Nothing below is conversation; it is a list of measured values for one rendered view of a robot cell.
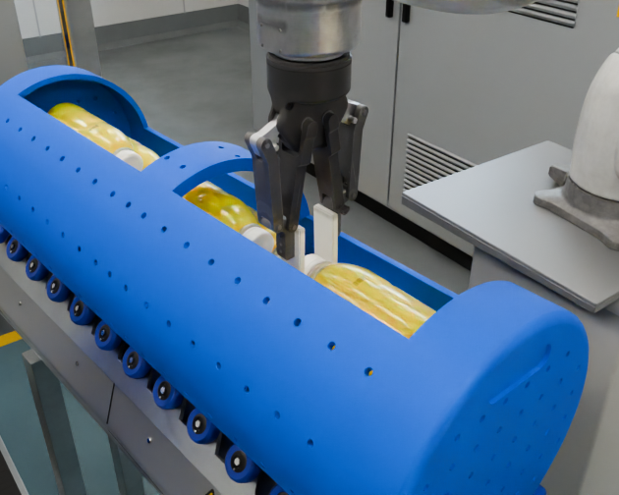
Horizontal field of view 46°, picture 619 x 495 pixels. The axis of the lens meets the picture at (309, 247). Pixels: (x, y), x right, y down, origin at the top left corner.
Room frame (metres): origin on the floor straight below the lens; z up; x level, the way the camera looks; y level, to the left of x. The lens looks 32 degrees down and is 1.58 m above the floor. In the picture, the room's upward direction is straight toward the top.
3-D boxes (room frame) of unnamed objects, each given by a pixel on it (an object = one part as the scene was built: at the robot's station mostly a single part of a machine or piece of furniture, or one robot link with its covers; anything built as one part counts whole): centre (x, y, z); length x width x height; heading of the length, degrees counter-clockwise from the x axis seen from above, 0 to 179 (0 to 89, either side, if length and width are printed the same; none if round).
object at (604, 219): (1.04, -0.48, 1.05); 0.22 x 0.18 x 0.06; 30
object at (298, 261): (0.61, 0.02, 1.19); 0.03 x 0.01 x 0.07; 41
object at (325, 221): (0.64, -0.02, 1.19); 0.03 x 0.01 x 0.07; 41
